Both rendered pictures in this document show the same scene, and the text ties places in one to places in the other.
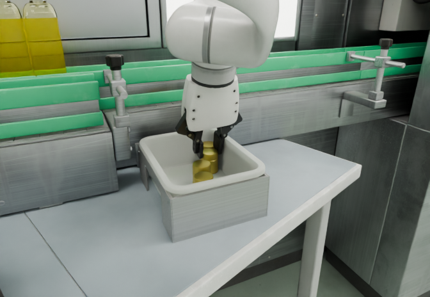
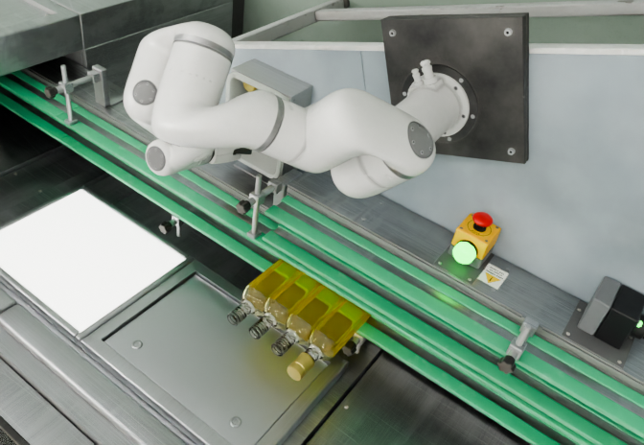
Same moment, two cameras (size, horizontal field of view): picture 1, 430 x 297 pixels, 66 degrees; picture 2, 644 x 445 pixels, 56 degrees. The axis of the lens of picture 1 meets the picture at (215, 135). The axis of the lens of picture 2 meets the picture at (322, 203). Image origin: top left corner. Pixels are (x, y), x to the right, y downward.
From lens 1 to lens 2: 91 cm
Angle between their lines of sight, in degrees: 22
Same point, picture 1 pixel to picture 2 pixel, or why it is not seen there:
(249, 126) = not seen: hidden behind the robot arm
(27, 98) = (310, 231)
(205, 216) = (284, 81)
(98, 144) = (301, 185)
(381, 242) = (192, 11)
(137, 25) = (195, 284)
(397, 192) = (144, 24)
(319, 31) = (51, 180)
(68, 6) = (228, 328)
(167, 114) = (243, 189)
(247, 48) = not seen: hidden behind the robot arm
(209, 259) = (302, 57)
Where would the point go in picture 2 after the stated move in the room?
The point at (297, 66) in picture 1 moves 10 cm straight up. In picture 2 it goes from (120, 147) to (87, 163)
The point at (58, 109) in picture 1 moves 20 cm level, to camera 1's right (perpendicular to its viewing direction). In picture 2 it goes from (302, 217) to (240, 150)
